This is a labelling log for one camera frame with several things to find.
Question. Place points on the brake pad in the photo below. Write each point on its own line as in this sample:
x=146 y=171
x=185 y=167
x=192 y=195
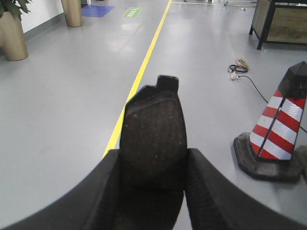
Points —
x=153 y=142

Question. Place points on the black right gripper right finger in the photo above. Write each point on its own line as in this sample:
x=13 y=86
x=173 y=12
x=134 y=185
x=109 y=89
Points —
x=214 y=203

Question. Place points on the tan planter pot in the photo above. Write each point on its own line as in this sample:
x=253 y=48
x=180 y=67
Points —
x=72 y=12
x=12 y=39

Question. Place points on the red white traffic cone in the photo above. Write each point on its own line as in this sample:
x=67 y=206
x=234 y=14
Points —
x=268 y=151

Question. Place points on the green plant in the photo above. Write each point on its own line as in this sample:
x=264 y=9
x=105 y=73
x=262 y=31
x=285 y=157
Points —
x=15 y=7

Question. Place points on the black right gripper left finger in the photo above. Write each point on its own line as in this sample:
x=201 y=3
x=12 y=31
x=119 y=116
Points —
x=90 y=205

